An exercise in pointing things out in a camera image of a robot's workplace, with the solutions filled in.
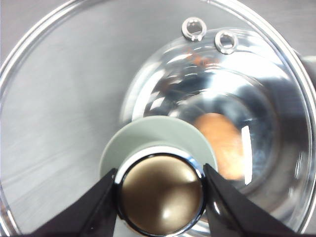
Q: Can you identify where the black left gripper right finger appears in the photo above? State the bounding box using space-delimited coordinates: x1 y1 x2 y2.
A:
203 163 304 237

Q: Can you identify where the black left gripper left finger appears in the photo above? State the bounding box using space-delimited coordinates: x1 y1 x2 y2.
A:
23 168 117 237

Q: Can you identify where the brown potato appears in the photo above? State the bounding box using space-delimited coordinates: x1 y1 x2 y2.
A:
196 113 243 180

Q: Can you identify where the glass steamer lid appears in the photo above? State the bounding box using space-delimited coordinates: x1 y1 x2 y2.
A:
0 0 316 237

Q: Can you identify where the green electric steamer pot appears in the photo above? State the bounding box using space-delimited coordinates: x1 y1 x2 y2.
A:
123 28 316 237

